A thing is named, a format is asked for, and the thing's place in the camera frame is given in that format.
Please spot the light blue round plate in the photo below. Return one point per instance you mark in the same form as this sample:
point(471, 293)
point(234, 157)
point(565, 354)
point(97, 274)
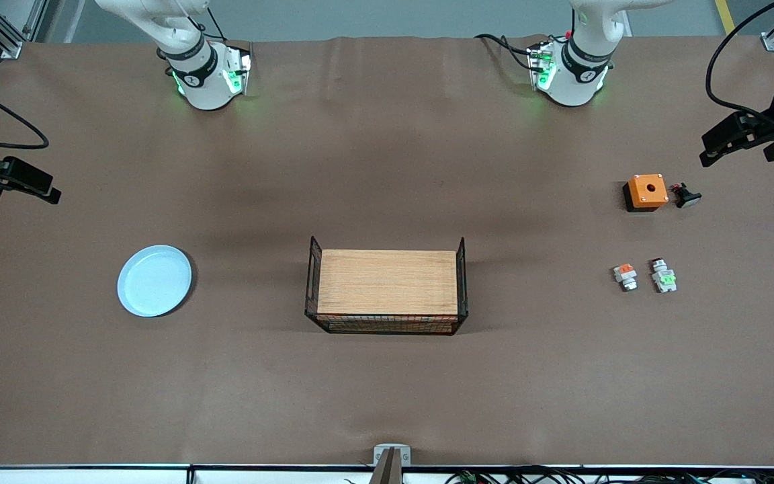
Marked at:
point(155, 281)

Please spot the red button green contact block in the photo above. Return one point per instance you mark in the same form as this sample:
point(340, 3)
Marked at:
point(664, 277)

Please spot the black square cap push button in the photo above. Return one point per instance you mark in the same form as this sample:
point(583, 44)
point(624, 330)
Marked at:
point(686, 197)

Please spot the orange push button box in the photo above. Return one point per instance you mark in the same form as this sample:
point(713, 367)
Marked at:
point(652, 196)

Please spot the push button orange contact block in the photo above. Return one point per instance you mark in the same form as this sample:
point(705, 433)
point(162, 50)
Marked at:
point(625, 273)

